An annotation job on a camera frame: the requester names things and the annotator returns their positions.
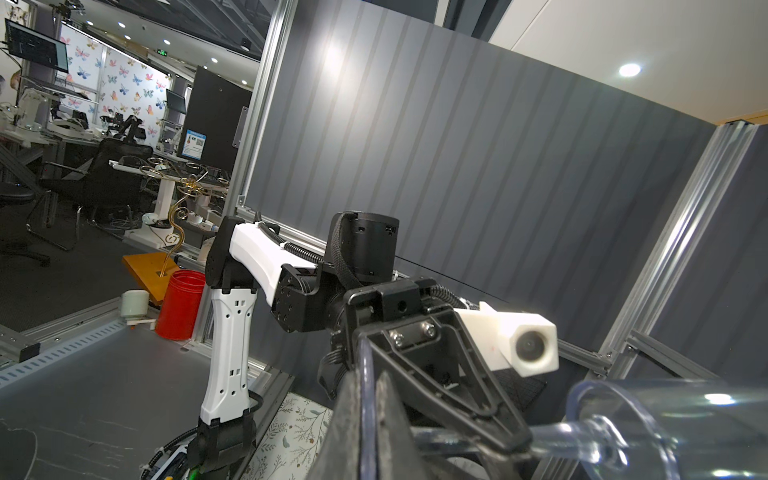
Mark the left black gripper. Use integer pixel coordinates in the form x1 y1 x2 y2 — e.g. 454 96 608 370
335 278 532 453

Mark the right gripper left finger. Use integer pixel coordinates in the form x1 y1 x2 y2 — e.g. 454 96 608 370
307 339 375 479

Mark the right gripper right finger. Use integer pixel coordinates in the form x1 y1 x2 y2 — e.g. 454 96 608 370
375 373 438 480

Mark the wine glass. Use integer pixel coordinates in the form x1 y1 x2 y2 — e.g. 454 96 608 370
356 335 768 480

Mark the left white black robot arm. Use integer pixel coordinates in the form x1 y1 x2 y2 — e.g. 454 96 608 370
187 211 532 479

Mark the floral table mat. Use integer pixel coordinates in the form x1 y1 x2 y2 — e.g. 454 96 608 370
241 393 333 479

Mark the red cylindrical container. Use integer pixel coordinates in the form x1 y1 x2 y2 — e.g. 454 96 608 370
155 269 206 341

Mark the pale green cup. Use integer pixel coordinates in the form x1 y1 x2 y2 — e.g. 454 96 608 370
120 289 150 320

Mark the orange wooden board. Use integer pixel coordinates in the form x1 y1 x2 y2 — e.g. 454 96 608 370
122 252 180 306

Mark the gold spiral stand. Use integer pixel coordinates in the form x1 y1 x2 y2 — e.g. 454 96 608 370
158 174 212 277

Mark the black office chair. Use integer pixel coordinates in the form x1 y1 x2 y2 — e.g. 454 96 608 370
26 138 154 252

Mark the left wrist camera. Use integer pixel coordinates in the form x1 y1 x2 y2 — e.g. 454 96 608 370
456 302 559 378

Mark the wall mounted monitor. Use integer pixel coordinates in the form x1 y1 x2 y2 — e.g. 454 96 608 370
4 19 69 73

